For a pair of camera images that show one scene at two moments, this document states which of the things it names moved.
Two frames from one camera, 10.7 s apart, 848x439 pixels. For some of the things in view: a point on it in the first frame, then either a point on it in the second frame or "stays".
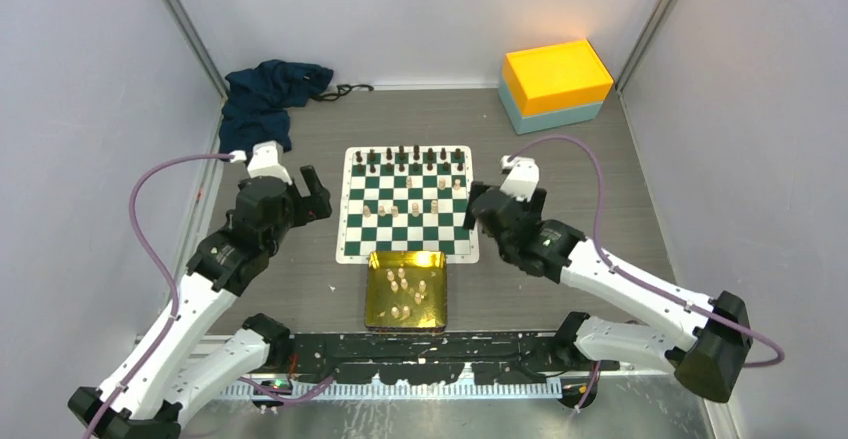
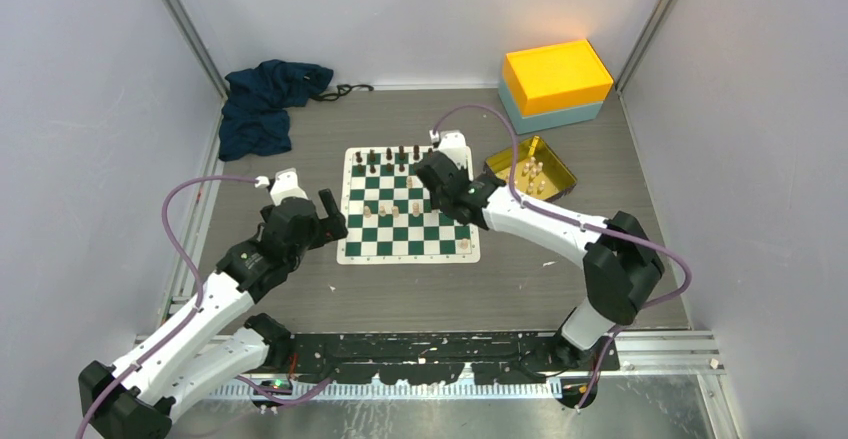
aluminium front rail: x=381 y=391 stays
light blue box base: x=543 y=121 stays
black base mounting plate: x=436 y=358 stays
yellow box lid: x=551 y=77 stays
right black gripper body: x=535 y=205 → x=440 y=204
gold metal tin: x=406 y=291 → x=541 y=173
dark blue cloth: x=256 y=108 stays
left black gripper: x=313 y=206 → x=329 y=228
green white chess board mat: x=406 y=199 stays
